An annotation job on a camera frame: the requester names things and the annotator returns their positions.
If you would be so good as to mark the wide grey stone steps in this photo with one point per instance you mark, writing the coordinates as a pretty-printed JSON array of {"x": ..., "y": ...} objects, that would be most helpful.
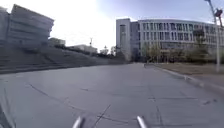
[{"x": 50, "y": 58}]

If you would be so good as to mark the row of trees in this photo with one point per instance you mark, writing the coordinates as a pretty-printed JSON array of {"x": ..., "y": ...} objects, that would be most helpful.
[{"x": 196, "y": 53}]

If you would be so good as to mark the robot's own part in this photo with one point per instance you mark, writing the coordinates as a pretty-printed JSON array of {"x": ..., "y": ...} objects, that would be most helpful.
[
  {"x": 141, "y": 122},
  {"x": 77, "y": 122}
]

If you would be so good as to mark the low pale building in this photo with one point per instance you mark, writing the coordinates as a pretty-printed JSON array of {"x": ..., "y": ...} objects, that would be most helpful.
[{"x": 83, "y": 48}]

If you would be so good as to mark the tall lamp pole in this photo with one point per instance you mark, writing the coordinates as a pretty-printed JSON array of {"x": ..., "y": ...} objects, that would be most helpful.
[{"x": 218, "y": 50}]

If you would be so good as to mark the grey stone kerb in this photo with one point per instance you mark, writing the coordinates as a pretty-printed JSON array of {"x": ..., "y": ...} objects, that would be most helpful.
[{"x": 186, "y": 78}]

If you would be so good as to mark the small grey building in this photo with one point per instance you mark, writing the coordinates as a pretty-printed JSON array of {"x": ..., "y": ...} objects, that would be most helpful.
[{"x": 56, "y": 42}]

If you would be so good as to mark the white curved building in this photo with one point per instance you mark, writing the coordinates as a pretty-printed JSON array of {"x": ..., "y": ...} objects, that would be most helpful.
[{"x": 160, "y": 33}]

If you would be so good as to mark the dark grey building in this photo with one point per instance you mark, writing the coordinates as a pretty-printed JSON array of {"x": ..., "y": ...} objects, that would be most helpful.
[{"x": 3, "y": 25}]

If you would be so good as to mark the group of trees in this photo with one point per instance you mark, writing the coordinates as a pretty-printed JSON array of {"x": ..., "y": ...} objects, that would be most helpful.
[{"x": 115, "y": 53}]

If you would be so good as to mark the grey layered building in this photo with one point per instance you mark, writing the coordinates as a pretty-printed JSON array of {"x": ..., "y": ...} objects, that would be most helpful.
[{"x": 30, "y": 25}]

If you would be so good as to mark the grey paved plaza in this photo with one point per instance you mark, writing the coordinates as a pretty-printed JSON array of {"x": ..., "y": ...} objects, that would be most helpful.
[{"x": 110, "y": 90}]

